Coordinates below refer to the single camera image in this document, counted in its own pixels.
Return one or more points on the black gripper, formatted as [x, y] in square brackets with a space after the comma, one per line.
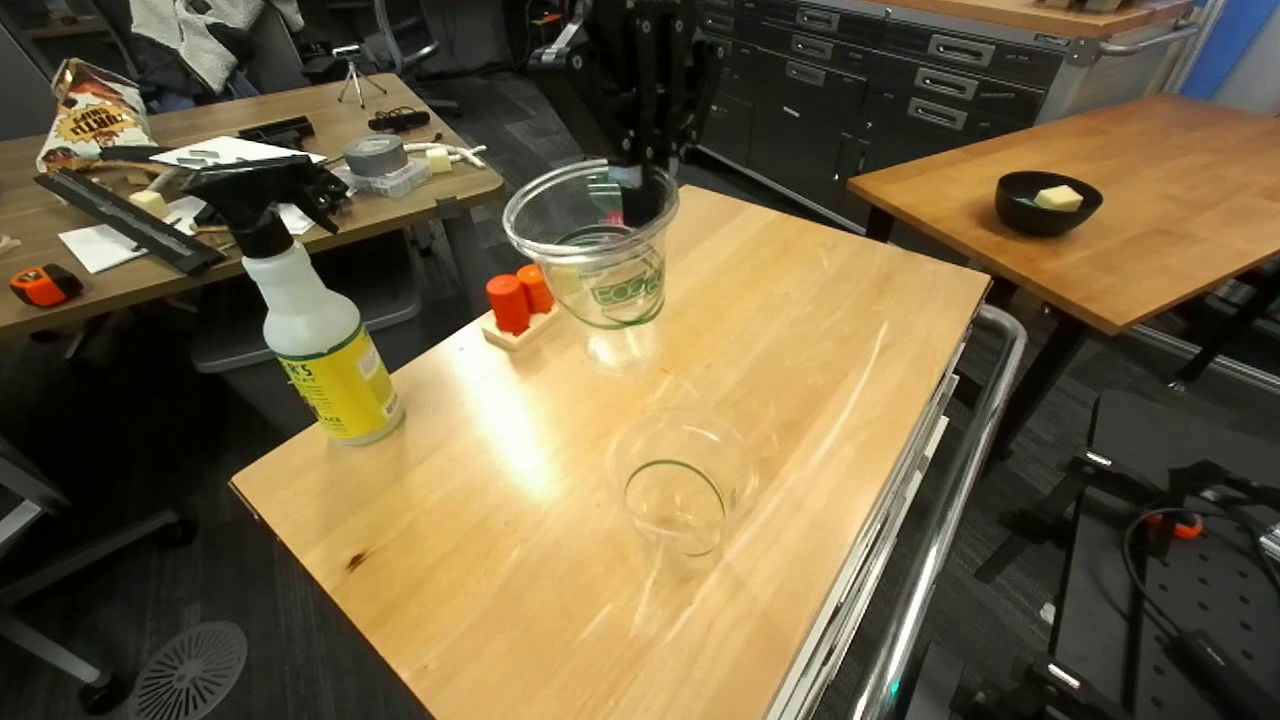
[653, 63]

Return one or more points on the orange toy cylinder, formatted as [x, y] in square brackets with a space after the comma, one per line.
[539, 285]

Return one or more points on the red-orange toy cylinder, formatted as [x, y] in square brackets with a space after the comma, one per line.
[511, 305]

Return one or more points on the grey drawer tool cabinet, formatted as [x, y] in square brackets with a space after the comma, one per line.
[866, 82]

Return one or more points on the grey tape roll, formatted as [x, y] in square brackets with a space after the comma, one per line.
[373, 162]

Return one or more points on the flat black device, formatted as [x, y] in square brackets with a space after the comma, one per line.
[277, 132]

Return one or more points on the black bowl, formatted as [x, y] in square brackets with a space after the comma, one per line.
[1050, 204]

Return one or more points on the white yellow spray bottle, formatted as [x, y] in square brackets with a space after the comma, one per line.
[327, 363]

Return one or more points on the pale yellow block in bowl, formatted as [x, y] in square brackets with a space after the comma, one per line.
[1059, 196]

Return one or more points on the white printed paper sheet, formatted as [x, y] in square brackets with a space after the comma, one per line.
[227, 152]

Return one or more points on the square wooden side table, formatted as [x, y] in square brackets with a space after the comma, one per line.
[1121, 201]

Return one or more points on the long wooden office desk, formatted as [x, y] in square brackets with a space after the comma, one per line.
[202, 252]

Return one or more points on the white jacket on chair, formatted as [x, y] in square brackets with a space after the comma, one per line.
[202, 41]

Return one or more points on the long black bar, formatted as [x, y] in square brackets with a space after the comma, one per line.
[124, 227]

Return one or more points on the small white paper sheet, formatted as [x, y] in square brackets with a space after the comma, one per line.
[101, 251]

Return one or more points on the orange white chip bag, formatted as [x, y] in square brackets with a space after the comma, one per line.
[91, 119]

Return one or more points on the orange tape measure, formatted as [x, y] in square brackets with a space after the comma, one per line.
[45, 285]

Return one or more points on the orange clamp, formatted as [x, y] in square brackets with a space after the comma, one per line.
[1179, 530]

